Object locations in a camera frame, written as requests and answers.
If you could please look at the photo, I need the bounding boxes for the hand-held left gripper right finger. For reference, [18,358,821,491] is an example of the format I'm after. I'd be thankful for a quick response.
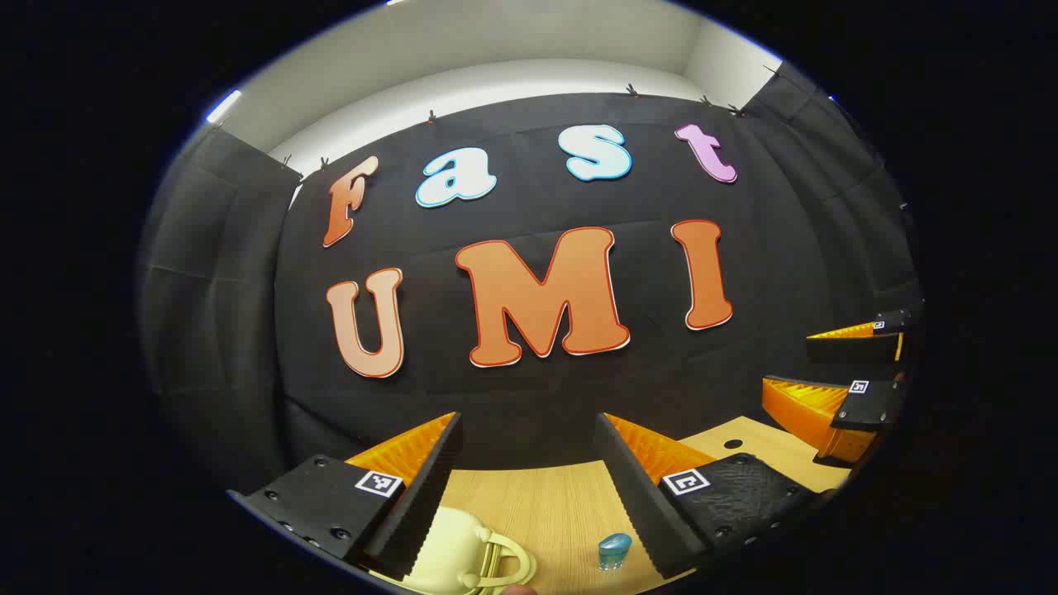
[593,412,836,579]

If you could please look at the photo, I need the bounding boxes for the black backdrop cloth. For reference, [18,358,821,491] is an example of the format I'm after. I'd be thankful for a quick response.
[136,62,927,497]

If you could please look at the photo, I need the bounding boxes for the pale yellow suitcase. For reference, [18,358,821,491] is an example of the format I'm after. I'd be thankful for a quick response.
[368,506,538,595]

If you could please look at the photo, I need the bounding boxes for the white ceiling light strip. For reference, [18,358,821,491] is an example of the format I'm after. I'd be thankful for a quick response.
[207,89,242,125]

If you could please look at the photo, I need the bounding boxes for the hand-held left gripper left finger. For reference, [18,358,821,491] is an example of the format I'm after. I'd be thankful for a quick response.
[227,412,464,582]

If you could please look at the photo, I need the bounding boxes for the blue glass bottle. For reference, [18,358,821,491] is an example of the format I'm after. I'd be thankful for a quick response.
[597,533,633,573]

